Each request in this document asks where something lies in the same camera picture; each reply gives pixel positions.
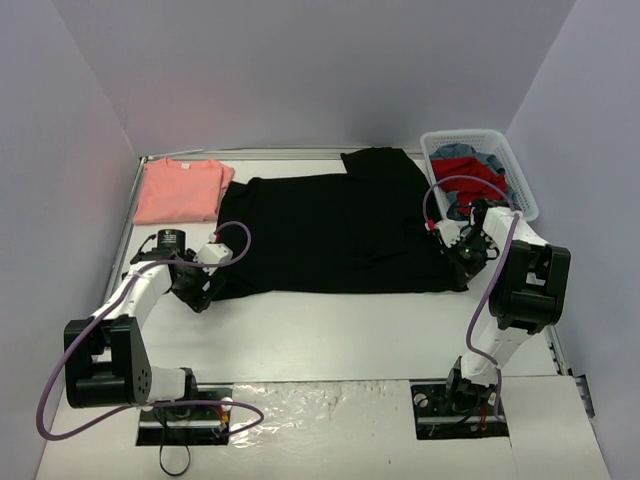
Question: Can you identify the black t-shirt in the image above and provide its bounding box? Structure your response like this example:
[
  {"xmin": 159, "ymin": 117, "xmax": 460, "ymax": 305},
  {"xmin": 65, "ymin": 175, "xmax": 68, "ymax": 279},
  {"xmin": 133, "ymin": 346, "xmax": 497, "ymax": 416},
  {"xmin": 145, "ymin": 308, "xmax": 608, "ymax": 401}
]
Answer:
[{"xmin": 215, "ymin": 147, "xmax": 466, "ymax": 301}]

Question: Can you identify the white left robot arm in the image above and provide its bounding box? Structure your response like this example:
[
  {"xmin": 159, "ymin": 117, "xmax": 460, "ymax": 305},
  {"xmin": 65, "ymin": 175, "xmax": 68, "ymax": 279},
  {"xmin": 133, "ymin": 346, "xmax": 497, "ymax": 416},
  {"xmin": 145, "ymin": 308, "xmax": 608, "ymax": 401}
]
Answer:
[{"xmin": 64, "ymin": 229, "xmax": 233, "ymax": 418}]

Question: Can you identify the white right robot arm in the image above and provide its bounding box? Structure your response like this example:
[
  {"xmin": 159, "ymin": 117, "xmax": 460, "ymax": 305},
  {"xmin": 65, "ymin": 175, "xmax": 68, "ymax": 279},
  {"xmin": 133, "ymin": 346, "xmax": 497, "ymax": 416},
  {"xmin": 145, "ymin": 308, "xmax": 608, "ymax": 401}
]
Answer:
[{"xmin": 435, "ymin": 201, "xmax": 571, "ymax": 413}]

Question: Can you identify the grey-blue t-shirt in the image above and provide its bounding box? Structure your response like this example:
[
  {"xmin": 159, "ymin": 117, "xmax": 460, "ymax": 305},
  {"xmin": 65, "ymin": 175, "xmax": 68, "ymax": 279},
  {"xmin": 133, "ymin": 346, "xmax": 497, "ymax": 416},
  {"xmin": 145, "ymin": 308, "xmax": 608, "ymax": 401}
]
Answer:
[{"xmin": 430, "ymin": 143, "xmax": 517, "ymax": 221}]

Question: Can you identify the red t-shirt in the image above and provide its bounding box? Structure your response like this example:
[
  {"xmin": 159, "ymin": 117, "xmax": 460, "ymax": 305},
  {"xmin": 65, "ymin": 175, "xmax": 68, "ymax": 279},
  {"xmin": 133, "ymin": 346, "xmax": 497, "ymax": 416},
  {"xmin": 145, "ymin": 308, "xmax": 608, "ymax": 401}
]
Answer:
[{"xmin": 431, "ymin": 156, "xmax": 507, "ymax": 207}]

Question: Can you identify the folded pink t-shirt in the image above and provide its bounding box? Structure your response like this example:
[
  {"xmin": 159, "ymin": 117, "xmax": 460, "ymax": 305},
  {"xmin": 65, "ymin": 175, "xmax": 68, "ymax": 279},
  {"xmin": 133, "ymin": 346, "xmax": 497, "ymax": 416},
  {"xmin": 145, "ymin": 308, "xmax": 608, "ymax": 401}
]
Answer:
[{"xmin": 133, "ymin": 157, "xmax": 235, "ymax": 225}]

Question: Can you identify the white plastic laundry basket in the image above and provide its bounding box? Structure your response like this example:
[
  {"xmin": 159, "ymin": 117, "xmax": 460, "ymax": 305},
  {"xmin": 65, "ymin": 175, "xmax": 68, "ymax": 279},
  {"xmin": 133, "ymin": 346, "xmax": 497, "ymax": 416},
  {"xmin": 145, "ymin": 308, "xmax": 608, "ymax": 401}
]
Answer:
[{"xmin": 420, "ymin": 129, "xmax": 539, "ymax": 223}]

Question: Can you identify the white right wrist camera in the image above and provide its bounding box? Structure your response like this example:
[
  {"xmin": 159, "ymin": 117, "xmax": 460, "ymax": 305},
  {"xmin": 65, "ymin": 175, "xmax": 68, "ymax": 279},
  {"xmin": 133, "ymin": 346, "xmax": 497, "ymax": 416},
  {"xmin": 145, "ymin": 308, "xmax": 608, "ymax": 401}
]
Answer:
[{"xmin": 425, "ymin": 219, "xmax": 461, "ymax": 248}]

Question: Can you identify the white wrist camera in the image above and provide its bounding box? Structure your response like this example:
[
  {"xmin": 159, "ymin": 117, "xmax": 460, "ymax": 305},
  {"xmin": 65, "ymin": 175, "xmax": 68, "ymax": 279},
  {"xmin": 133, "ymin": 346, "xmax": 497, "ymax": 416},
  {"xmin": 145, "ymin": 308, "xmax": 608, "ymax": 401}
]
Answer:
[
  {"xmin": 194, "ymin": 243, "xmax": 233, "ymax": 275},
  {"xmin": 425, "ymin": 219, "xmax": 461, "ymax": 248}
]

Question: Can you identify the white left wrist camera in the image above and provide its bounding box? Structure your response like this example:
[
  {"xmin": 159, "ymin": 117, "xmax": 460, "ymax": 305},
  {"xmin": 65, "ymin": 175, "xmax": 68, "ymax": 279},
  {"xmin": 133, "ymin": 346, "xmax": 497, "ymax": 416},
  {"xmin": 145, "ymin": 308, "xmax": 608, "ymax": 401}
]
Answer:
[{"xmin": 194, "ymin": 243, "xmax": 233, "ymax": 275}]

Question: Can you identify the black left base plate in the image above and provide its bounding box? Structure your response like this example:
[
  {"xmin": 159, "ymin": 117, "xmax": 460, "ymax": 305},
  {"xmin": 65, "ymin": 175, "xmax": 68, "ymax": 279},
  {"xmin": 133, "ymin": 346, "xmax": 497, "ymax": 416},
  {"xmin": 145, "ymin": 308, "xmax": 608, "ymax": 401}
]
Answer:
[{"xmin": 135, "ymin": 405, "xmax": 230, "ymax": 447}]

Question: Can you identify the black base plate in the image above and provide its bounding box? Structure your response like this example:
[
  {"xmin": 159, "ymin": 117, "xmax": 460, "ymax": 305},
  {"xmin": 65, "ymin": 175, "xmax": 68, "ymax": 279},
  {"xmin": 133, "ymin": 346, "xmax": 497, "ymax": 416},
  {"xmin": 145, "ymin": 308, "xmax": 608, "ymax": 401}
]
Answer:
[
  {"xmin": 135, "ymin": 405, "xmax": 230, "ymax": 447},
  {"xmin": 410, "ymin": 380, "xmax": 509, "ymax": 441}
]

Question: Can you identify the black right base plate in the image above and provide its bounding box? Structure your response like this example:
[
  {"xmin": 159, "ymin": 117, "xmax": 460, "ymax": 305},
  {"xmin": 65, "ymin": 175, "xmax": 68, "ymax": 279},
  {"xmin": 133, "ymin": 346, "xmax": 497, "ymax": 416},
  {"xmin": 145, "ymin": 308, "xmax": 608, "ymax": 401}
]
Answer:
[{"xmin": 410, "ymin": 380, "xmax": 509, "ymax": 441}]

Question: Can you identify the thin black loop cable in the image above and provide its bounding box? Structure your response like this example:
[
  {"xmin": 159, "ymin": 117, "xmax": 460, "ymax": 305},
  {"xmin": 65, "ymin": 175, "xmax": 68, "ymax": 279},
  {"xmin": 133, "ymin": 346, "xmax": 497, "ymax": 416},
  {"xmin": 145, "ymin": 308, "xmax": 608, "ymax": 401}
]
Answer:
[{"xmin": 158, "ymin": 439, "xmax": 193, "ymax": 476}]

